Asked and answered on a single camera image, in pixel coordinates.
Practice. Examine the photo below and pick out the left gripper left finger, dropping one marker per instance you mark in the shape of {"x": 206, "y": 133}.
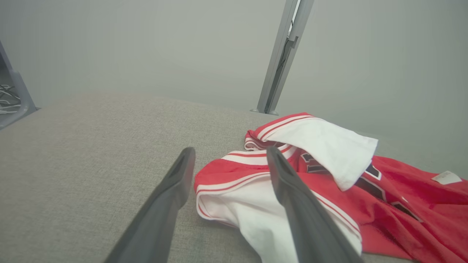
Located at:
{"x": 164, "y": 204}

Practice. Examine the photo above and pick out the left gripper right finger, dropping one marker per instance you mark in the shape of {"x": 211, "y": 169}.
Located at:
{"x": 303, "y": 212}

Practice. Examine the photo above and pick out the red white basketball jersey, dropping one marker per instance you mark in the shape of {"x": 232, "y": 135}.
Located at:
{"x": 420, "y": 212}

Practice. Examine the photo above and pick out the grey metal partition post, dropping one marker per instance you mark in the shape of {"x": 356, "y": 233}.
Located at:
{"x": 285, "y": 54}

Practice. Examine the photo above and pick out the grey metal rack frame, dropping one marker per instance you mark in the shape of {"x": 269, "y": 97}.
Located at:
{"x": 22, "y": 95}

